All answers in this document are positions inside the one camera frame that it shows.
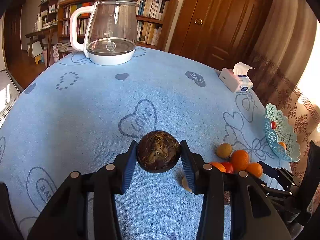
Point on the small tan round fruit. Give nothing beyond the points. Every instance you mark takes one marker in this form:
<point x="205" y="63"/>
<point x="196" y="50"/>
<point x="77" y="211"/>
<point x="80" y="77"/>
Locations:
<point x="185" y="185"/>
<point x="224" y="151"/>

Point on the patterned brown curtain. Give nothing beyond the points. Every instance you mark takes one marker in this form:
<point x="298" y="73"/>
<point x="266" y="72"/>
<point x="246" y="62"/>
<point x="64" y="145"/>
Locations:
<point x="286" y="62"/>

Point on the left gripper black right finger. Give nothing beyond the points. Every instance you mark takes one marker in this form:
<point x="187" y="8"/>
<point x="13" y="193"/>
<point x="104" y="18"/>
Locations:
<point x="234" y="198"/>

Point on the small orange mandarin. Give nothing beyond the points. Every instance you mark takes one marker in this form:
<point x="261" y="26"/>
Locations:
<point x="283" y="145"/>

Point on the small red tomato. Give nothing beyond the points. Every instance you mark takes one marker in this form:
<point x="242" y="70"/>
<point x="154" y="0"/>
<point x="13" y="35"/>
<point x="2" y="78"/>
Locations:
<point x="228" y="167"/>

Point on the blue patterned tablecloth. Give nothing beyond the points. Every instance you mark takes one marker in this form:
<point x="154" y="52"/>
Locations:
<point x="78" y="116"/>

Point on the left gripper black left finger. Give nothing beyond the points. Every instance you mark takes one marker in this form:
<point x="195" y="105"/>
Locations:
<point x="65" y="215"/>

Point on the small wooden side table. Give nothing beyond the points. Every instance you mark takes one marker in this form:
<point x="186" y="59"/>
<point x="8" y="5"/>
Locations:
<point x="38" y="36"/>

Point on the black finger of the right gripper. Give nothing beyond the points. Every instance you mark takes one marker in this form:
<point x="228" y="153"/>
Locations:
<point x="269" y="171"/>
<point x="312" y="169"/>

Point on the light blue lattice fruit basket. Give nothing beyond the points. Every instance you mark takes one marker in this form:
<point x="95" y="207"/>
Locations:
<point x="284" y="132"/>

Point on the dark wooden side door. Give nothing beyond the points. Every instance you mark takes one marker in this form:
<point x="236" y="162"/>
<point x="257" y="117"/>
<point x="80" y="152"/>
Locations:
<point x="12" y="31"/>

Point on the large orange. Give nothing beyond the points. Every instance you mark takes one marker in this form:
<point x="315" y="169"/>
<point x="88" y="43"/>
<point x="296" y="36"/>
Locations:
<point x="255" y="169"/>

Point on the white tissue pack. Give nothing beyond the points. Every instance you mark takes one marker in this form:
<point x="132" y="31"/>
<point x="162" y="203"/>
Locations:
<point x="236" y="79"/>

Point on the dark brown round fruit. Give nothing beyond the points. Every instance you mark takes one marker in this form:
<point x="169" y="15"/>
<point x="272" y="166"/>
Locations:
<point x="158" y="152"/>
<point x="227" y="199"/>

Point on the glass kettle white handle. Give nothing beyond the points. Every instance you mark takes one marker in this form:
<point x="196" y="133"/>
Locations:
<point x="111" y="33"/>

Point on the wooden bookshelf with books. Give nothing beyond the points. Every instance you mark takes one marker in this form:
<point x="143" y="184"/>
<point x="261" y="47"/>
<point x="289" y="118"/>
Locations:
<point x="154" y="19"/>

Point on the brown wooden door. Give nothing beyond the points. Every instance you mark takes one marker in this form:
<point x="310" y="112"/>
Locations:
<point x="219" y="33"/>

